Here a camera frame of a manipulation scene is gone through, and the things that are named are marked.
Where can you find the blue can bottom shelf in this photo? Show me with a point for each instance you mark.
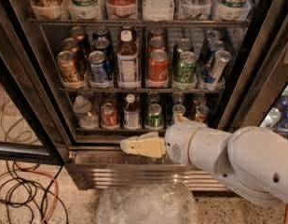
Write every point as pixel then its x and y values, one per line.
pixel 177 109

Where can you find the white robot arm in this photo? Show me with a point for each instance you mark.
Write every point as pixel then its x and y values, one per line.
pixel 252 161

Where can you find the front gold soda can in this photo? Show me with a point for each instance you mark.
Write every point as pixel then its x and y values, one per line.
pixel 66 62

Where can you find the gold soda can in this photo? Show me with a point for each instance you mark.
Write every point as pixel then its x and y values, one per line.
pixel 80 34
pixel 73 45
pixel 66 62

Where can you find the white green can top right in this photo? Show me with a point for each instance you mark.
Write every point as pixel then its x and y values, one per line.
pixel 230 10

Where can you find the gold can bottom shelf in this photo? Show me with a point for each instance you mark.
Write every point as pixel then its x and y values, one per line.
pixel 202 113

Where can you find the glass fridge door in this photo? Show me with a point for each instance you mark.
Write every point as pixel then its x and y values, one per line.
pixel 13 109

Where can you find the back red cola can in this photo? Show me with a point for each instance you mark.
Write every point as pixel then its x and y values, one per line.
pixel 156 32

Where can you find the middle blue pepsi can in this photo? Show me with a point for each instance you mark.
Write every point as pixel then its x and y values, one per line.
pixel 103 44

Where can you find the back green soda can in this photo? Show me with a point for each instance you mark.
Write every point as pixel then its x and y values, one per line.
pixel 181 46

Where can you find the white green can top shelf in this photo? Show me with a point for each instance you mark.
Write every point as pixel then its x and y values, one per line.
pixel 84 9

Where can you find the brown tea bottle shelf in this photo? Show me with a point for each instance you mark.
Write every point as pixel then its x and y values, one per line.
pixel 128 60
pixel 132 120

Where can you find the back gold soda can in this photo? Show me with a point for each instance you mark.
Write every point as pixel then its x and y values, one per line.
pixel 80 34

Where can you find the front green soda can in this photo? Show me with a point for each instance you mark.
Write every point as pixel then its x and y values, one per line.
pixel 185 68

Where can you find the clear plastic bag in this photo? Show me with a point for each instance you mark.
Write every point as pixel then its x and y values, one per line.
pixel 152 204

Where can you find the blue pepsi can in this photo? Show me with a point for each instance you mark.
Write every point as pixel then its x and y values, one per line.
pixel 101 31
pixel 103 44
pixel 98 67

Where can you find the steel fridge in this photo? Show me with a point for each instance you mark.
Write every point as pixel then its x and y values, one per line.
pixel 94 160

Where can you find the silver can top shelf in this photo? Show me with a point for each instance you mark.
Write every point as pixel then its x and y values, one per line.
pixel 194 10

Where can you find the middle gold soda can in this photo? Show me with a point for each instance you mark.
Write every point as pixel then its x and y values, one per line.
pixel 73 45

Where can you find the middle blue redbull can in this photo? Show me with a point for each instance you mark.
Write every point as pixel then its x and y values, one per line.
pixel 212 47

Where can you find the brown tea bottle middle shelf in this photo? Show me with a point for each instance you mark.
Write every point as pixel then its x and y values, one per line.
pixel 128 60

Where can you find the middle red cola can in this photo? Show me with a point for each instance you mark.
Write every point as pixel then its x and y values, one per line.
pixel 156 43

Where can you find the back blue redbull can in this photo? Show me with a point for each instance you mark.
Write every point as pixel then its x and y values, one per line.
pixel 209 36

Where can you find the blue redbull can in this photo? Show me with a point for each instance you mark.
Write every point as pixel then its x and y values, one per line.
pixel 212 47
pixel 209 36

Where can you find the green can bottom shelf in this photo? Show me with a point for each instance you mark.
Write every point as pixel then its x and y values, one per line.
pixel 154 116

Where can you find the back blue pepsi can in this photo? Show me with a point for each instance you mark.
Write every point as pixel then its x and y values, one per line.
pixel 101 31

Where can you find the red cola can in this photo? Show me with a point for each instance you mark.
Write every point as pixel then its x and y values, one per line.
pixel 156 32
pixel 156 43
pixel 157 69

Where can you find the white bottle top shelf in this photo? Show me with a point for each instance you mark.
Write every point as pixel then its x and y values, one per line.
pixel 158 10

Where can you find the red bottle top shelf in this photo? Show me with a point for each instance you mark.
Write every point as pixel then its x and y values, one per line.
pixel 122 9

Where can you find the silver redbull can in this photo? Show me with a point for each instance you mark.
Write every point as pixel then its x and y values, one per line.
pixel 220 60

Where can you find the green soda can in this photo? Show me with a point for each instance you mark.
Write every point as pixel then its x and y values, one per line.
pixel 185 68
pixel 181 46

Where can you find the front red cola can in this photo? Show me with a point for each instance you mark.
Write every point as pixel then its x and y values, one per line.
pixel 157 69

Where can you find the brown tea bottle bottom shelf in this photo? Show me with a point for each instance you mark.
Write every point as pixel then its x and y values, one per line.
pixel 132 120

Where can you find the red can bottom shelf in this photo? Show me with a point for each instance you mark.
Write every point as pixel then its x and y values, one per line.
pixel 109 116

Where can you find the front blue pepsi can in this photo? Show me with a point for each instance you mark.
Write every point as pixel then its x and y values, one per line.
pixel 98 67

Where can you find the blue can right compartment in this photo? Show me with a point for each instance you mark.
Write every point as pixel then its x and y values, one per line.
pixel 283 124

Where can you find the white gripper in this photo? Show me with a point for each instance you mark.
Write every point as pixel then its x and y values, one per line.
pixel 178 142

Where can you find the clear water bottle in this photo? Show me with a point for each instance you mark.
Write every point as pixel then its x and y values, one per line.
pixel 87 118

